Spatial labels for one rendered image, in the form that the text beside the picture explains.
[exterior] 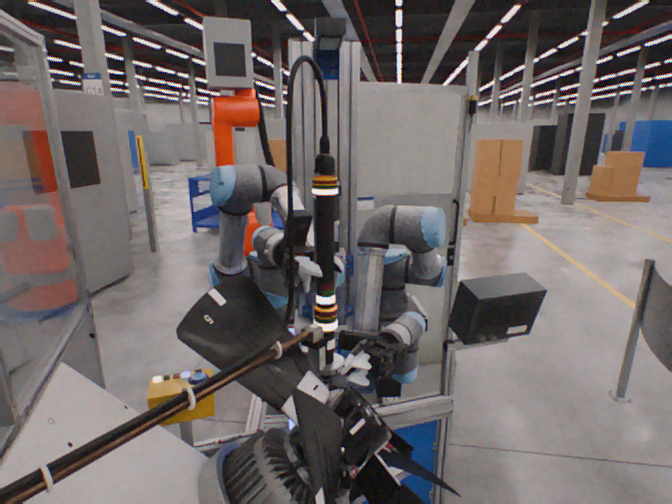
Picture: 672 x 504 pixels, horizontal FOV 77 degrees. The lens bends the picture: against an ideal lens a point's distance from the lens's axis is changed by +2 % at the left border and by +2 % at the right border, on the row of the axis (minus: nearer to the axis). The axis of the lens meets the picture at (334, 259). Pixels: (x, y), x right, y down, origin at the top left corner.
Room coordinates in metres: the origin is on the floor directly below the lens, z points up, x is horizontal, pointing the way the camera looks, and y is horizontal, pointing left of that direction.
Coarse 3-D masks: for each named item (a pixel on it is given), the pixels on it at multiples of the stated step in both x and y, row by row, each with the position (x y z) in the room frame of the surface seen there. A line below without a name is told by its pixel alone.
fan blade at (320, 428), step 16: (304, 400) 0.42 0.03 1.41; (304, 416) 0.39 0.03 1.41; (320, 416) 0.44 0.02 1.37; (336, 416) 0.52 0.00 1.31; (304, 432) 0.38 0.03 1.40; (320, 432) 0.42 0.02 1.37; (336, 432) 0.49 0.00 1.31; (304, 448) 0.36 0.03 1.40; (320, 448) 0.40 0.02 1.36; (336, 448) 0.47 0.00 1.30; (320, 464) 0.38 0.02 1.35; (336, 464) 0.45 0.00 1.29; (320, 480) 0.37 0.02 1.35; (336, 480) 0.46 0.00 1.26
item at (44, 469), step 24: (288, 96) 0.66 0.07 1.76; (288, 120) 0.66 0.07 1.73; (288, 144) 0.66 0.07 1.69; (288, 168) 0.65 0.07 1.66; (288, 192) 0.65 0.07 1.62; (288, 216) 0.66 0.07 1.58; (288, 312) 0.65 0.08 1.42; (240, 360) 0.56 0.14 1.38; (192, 408) 0.48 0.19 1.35; (120, 432) 0.41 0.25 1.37; (72, 456) 0.37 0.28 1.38; (24, 480) 0.34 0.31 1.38; (48, 480) 0.35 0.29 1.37
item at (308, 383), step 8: (304, 376) 0.67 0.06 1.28; (312, 376) 0.68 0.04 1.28; (304, 384) 0.66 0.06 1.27; (312, 384) 0.67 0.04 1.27; (320, 384) 0.68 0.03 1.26; (312, 392) 0.66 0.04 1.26; (320, 392) 0.67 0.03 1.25; (328, 392) 0.68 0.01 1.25; (288, 400) 0.63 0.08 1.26; (320, 400) 0.66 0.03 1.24; (288, 408) 0.62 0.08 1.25; (288, 416) 0.61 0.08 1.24; (296, 416) 0.62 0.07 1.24; (296, 424) 0.61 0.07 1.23
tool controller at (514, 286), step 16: (464, 288) 1.25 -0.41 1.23; (480, 288) 1.24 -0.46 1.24; (496, 288) 1.24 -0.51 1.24; (512, 288) 1.25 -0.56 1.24; (528, 288) 1.26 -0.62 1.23; (544, 288) 1.27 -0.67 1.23; (464, 304) 1.24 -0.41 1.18; (480, 304) 1.19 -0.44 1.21; (496, 304) 1.21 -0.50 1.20; (512, 304) 1.23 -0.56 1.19; (528, 304) 1.25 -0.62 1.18; (464, 320) 1.24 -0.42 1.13; (480, 320) 1.21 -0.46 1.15; (496, 320) 1.23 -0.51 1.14; (512, 320) 1.25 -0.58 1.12; (528, 320) 1.28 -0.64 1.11; (464, 336) 1.23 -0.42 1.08; (480, 336) 1.22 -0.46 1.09; (496, 336) 1.22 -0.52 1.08; (512, 336) 1.28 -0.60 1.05
